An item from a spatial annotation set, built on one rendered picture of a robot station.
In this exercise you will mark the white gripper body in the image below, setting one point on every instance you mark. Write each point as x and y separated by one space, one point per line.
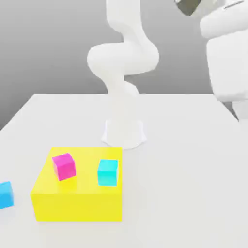
228 67

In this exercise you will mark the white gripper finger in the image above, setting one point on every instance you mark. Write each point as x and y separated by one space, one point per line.
242 111

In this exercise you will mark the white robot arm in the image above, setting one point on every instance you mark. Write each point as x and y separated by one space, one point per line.
124 58

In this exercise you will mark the small cyan cube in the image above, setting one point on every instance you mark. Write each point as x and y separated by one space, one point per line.
107 174

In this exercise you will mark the small magenta cube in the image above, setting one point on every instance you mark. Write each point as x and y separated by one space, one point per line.
65 167

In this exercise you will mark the small blue cube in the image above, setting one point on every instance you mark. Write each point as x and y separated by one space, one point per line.
5 195

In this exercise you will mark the large yellow box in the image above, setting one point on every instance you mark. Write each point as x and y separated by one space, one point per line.
77 203

